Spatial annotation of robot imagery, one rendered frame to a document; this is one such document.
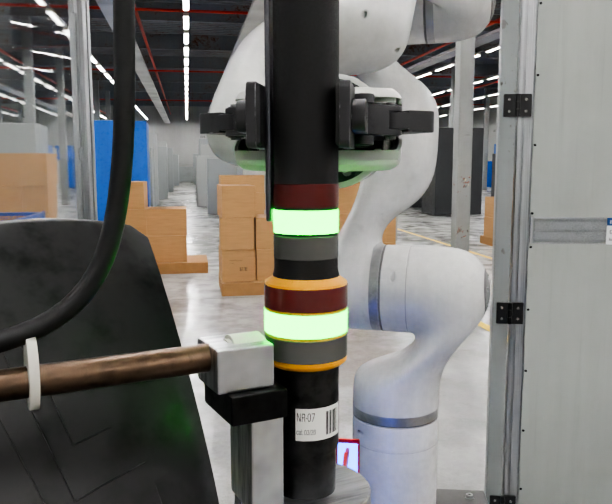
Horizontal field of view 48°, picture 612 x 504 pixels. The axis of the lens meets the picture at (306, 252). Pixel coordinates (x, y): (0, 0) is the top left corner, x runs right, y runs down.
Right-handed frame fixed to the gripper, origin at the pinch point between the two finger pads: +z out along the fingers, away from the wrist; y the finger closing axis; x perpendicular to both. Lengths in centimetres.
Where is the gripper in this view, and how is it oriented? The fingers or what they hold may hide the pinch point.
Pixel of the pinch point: (302, 116)
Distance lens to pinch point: 35.6
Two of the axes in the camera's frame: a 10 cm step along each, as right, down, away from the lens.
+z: -1.3, 1.2, -9.8
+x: 0.0, -9.9, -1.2
